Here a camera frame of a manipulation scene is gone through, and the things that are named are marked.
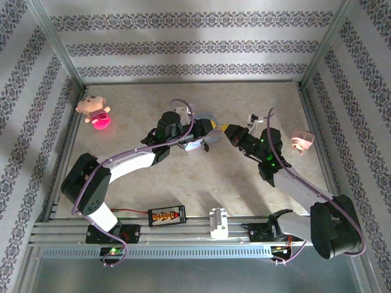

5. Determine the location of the pastel cartoon tin box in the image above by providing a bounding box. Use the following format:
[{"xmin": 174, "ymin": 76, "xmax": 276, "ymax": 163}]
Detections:
[{"xmin": 182, "ymin": 111, "xmax": 221, "ymax": 153}]

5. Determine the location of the small pink toy figure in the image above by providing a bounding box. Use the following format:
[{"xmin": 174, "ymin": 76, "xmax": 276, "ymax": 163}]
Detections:
[{"xmin": 290, "ymin": 128, "xmax": 316, "ymax": 156}]

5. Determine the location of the pink plush doll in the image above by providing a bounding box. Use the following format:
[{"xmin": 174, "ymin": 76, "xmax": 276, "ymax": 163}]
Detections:
[{"xmin": 75, "ymin": 94, "xmax": 112, "ymax": 131}]

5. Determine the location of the black voltage display module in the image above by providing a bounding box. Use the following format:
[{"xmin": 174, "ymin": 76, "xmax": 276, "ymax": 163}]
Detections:
[{"xmin": 148, "ymin": 204, "xmax": 187, "ymax": 228}]

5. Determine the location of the grey metal sheet panel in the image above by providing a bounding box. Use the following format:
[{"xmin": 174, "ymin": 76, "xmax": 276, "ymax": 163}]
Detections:
[{"xmin": 18, "ymin": 256, "xmax": 373, "ymax": 293}]

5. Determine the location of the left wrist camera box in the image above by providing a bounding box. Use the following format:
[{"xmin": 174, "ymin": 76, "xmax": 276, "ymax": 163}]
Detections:
[{"xmin": 175, "ymin": 105, "xmax": 192, "ymax": 119}]

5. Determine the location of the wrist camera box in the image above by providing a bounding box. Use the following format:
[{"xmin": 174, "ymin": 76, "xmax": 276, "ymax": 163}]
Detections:
[
  {"xmin": 246, "ymin": 113, "xmax": 266, "ymax": 128},
  {"xmin": 175, "ymin": 105, "xmax": 192, "ymax": 119}
]

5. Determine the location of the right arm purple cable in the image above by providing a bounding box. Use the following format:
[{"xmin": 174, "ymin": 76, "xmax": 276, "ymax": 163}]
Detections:
[{"xmin": 265, "ymin": 107, "xmax": 367, "ymax": 266}]

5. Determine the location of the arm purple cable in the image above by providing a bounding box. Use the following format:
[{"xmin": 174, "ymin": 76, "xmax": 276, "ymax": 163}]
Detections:
[
  {"xmin": 71, "ymin": 99, "xmax": 196, "ymax": 268},
  {"xmin": 265, "ymin": 107, "xmax": 367, "ymax": 266}
]

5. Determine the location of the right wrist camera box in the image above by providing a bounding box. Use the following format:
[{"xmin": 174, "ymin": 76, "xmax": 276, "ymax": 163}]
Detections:
[{"xmin": 246, "ymin": 113, "xmax": 266, "ymax": 128}]

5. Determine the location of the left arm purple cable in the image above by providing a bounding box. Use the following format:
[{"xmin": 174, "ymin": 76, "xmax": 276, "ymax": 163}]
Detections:
[{"xmin": 71, "ymin": 99, "xmax": 196, "ymax": 268}]

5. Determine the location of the aluminium rear rail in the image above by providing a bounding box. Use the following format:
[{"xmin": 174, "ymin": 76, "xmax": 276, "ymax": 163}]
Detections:
[{"xmin": 84, "ymin": 79, "xmax": 302, "ymax": 85}]

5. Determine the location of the aluminium side rail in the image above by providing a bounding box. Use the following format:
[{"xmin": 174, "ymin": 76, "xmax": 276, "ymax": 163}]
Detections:
[
  {"xmin": 296, "ymin": 82, "xmax": 349, "ymax": 219},
  {"xmin": 42, "ymin": 85, "xmax": 89, "ymax": 220}
]

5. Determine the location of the black wire bundle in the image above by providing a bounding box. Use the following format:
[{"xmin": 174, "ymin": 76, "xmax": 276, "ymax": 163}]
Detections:
[{"xmin": 241, "ymin": 221, "xmax": 270, "ymax": 234}]

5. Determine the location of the thin red wire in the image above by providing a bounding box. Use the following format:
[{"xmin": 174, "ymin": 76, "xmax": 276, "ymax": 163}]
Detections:
[{"xmin": 110, "ymin": 208, "xmax": 150, "ymax": 215}]

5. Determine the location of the white plastic bracket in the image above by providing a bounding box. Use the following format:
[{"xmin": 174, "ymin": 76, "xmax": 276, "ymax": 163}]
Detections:
[{"xmin": 208, "ymin": 207, "xmax": 229, "ymax": 240}]

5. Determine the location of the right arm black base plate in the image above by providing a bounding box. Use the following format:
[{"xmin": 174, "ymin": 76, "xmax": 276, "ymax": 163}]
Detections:
[{"xmin": 249, "ymin": 224, "xmax": 304, "ymax": 244}]

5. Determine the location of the aluminium front rail beam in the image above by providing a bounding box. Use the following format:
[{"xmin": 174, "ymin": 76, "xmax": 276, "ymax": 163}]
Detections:
[{"xmin": 29, "ymin": 215, "xmax": 321, "ymax": 247}]

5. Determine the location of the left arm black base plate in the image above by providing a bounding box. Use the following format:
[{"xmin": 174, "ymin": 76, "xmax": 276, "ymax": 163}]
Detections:
[{"xmin": 85, "ymin": 224, "xmax": 142, "ymax": 245}]

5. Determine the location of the aluminium frame post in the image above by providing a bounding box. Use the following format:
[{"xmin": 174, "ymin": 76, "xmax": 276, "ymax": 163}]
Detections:
[
  {"xmin": 298, "ymin": 0, "xmax": 358, "ymax": 89},
  {"xmin": 26, "ymin": 0, "xmax": 86, "ymax": 92}
]

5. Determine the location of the grey slotted cable duct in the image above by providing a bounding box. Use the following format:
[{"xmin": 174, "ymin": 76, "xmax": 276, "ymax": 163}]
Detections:
[{"xmin": 39, "ymin": 245, "xmax": 357, "ymax": 260}]

